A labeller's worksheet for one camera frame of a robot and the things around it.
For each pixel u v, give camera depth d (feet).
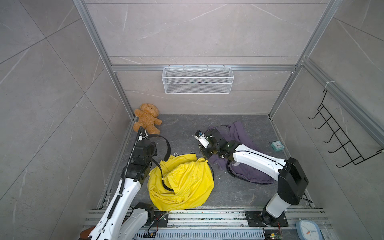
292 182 1.46
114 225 1.32
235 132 3.48
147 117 3.52
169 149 2.70
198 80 3.30
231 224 2.39
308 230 2.25
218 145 2.08
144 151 1.76
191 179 2.44
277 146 3.27
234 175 2.81
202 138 2.44
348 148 2.11
